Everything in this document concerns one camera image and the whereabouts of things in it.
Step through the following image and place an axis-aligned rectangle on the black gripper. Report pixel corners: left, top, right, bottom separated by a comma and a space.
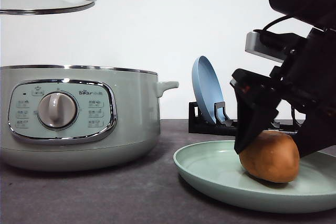
230, 28, 336, 158

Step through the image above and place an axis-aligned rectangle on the green plate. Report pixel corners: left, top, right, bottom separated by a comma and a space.
173, 140, 336, 214

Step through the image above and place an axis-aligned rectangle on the blue plate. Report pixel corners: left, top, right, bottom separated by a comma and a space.
192, 56, 225, 123

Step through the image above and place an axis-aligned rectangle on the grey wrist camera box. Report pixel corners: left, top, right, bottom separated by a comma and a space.
245, 31, 286, 63

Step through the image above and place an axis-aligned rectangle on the green electric steamer pot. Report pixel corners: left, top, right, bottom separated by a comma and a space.
1, 65, 179, 172

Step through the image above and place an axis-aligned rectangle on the brown potato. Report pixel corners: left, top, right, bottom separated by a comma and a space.
239, 131, 300, 183

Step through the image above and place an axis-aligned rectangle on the black dish rack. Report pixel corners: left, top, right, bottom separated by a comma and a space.
188, 102, 297, 135

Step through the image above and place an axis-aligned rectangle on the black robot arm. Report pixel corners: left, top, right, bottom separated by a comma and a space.
230, 0, 336, 157

